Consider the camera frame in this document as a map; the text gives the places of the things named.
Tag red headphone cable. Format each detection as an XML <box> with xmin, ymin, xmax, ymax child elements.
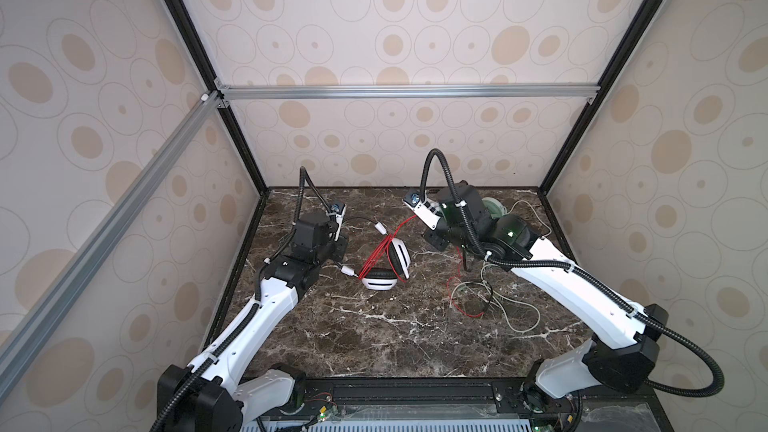
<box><xmin>357</xmin><ymin>215</ymin><xmax>487</xmax><ymax>319</ymax></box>

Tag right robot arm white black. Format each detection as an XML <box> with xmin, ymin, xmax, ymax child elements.
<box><xmin>403</xmin><ymin>148</ymin><xmax>725</xmax><ymax>411</ymax></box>

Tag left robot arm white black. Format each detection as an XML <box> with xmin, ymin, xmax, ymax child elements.
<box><xmin>151</xmin><ymin>169</ymin><xmax>348</xmax><ymax>431</ymax></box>

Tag mint green headphones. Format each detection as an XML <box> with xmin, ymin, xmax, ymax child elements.
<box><xmin>482</xmin><ymin>197</ymin><xmax>508</xmax><ymax>219</ymax></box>

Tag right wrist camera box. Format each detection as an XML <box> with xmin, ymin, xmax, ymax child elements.
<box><xmin>403</xmin><ymin>190</ymin><xmax>443</xmax><ymax>230</ymax></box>

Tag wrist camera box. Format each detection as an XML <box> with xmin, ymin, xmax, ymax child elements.
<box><xmin>328</xmin><ymin>201</ymin><xmax>347</xmax><ymax>241</ymax></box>
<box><xmin>403</xmin><ymin>190</ymin><xmax>443</xmax><ymax>230</ymax></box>

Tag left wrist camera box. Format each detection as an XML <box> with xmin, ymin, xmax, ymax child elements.
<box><xmin>328</xmin><ymin>201</ymin><xmax>347</xmax><ymax>241</ymax></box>

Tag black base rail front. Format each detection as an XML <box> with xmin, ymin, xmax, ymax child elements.
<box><xmin>251</xmin><ymin>376</ymin><xmax>673</xmax><ymax>432</ymax></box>

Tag silver aluminium rail back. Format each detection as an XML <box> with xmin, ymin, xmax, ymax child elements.
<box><xmin>217</xmin><ymin>83</ymin><xmax>600</xmax><ymax>101</ymax></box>

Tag silver aluminium rail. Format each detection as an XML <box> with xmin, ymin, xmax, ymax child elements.
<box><xmin>1</xmin><ymin>91</ymin><xmax>223</xmax><ymax>401</ymax></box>
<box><xmin>217</xmin><ymin>83</ymin><xmax>600</xmax><ymax>101</ymax></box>

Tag black corner frame post left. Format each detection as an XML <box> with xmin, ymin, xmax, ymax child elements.
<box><xmin>163</xmin><ymin>0</ymin><xmax>269</xmax><ymax>194</ymax></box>

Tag black corner frame post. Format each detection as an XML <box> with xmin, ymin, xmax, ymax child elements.
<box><xmin>163</xmin><ymin>0</ymin><xmax>269</xmax><ymax>194</ymax></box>
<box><xmin>539</xmin><ymin>0</ymin><xmax>665</xmax><ymax>196</ymax></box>

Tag silver aluminium rail left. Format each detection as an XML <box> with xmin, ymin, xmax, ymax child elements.
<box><xmin>1</xmin><ymin>91</ymin><xmax>223</xmax><ymax>401</ymax></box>

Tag black corner frame post right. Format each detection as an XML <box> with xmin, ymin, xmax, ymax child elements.
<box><xmin>539</xmin><ymin>0</ymin><xmax>665</xmax><ymax>196</ymax></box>

